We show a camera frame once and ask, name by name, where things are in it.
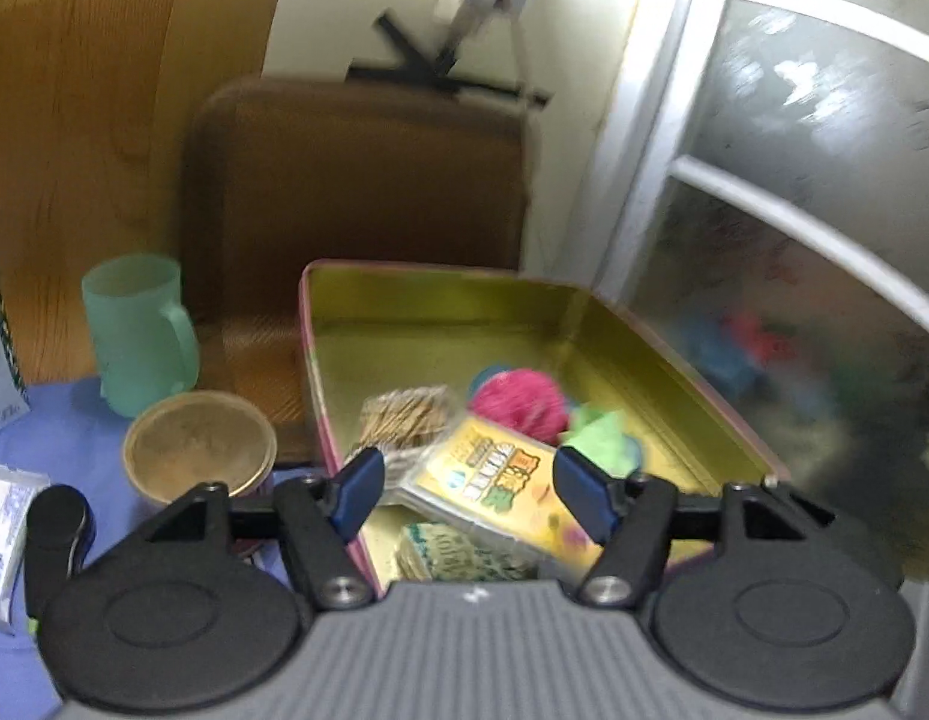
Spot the white wet wipe packet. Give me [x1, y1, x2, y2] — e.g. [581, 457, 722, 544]
[0, 464, 51, 634]

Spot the green patterned packet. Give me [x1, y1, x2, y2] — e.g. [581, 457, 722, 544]
[396, 523, 538, 582]

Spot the cotton swab bag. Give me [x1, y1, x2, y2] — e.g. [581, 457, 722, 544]
[354, 385, 458, 457]

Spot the yellow card packet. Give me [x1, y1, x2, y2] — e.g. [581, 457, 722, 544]
[394, 415, 600, 578]

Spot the pink knitted ball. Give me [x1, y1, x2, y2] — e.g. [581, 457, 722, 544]
[468, 369, 569, 445]

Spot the blue pencil case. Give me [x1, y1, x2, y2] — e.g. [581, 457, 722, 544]
[466, 364, 510, 400]

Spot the blue tablecloth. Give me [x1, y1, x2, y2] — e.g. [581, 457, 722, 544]
[0, 377, 325, 720]

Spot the round paper food tub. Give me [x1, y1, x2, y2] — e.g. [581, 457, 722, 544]
[123, 390, 277, 505]

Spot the pink macaron biscuit tin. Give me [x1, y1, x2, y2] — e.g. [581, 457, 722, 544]
[298, 262, 777, 589]

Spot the teal plastic mug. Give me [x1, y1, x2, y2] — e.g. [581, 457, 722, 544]
[82, 254, 201, 418]

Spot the frosted glass window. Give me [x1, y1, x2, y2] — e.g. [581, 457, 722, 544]
[580, 0, 929, 580]

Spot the wooden board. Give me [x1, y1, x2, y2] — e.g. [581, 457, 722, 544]
[0, 0, 277, 383]

